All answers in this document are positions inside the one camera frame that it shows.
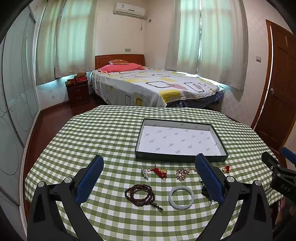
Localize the small red gold charm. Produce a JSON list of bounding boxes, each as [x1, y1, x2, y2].
[[222, 166, 230, 174]]

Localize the black bead cord bracelet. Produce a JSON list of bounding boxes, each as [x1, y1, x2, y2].
[[197, 180, 213, 206]]

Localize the pale jade bangle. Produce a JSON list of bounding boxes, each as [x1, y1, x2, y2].
[[168, 186, 195, 210]]

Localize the red knot gold charm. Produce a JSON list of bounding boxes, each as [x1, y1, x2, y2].
[[147, 165, 167, 180]]

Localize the silver crystal brooch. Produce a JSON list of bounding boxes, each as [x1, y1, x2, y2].
[[140, 168, 149, 181]]

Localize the person right hand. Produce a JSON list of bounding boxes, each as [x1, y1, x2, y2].
[[273, 197, 295, 240]]

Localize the brown wooden door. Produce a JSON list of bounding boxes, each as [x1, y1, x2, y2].
[[251, 20, 295, 153]]

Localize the green shallow tray box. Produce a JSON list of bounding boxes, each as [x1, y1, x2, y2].
[[135, 118, 229, 163]]

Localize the glass wardrobe sliding door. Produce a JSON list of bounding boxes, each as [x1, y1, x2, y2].
[[1, 8, 39, 175]]

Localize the dark wooden nightstand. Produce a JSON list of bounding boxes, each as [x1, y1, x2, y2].
[[66, 81, 90, 108]]

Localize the bed with patterned sheet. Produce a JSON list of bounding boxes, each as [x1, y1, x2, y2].
[[90, 67, 223, 108]]

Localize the right window curtain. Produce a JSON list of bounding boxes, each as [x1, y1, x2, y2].
[[165, 1, 248, 90]]

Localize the window curtain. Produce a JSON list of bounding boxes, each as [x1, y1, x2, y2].
[[36, 1, 97, 85], [165, 1, 248, 90]]

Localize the red boxes on nightstand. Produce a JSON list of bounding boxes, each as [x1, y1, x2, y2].
[[65, 72, 88, 85]]

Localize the wooden headboard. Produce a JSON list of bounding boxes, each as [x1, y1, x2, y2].
[[94, 54, 145, 69]]

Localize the pink pillow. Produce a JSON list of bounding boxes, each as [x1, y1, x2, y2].
[[98, 63, 145, 73]]

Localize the patterned small pillow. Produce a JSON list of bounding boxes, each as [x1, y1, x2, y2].
[[108, 59, 129, 65]]

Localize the left window curtain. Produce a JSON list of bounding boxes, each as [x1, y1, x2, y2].
[[36, 1, 97, 85]]

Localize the white air conditioner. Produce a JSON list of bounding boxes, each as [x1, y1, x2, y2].
[[113, 3, 146, 19]]

